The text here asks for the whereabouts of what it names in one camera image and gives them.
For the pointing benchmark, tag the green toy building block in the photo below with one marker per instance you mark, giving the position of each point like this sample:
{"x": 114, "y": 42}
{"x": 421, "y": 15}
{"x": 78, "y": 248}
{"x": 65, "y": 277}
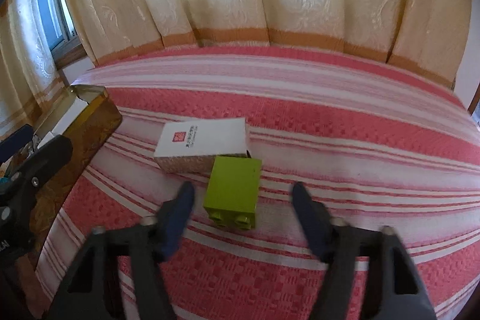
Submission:
{"x": 232, "y": 193}

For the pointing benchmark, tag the window with metal frame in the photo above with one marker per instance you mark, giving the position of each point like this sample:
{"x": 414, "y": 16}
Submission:
{"x": 62, "y": 38}

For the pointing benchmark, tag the white small carton box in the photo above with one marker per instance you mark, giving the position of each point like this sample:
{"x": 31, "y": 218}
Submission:
{"x": 192, "y": 146}

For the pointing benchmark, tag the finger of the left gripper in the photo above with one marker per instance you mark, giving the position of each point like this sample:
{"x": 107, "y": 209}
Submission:
{"x": 41, "y": 158}
{"x": 15, "y": 142}

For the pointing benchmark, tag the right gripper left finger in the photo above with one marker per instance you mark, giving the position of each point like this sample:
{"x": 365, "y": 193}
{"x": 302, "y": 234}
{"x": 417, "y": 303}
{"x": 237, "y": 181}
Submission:
{"x": 91, "y": 287}

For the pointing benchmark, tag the red striped table cloth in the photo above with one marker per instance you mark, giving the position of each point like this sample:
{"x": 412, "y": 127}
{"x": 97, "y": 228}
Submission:
{"x": 377, "y": 145}

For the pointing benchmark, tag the gold metal tin tray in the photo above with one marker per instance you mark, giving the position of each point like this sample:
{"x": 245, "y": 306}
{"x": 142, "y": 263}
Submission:
{"x": 88, "y": 132}

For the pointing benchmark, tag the cream patterned curtain left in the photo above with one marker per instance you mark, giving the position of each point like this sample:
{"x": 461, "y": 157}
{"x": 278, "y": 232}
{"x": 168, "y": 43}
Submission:
{"x": 30, "y": 83}

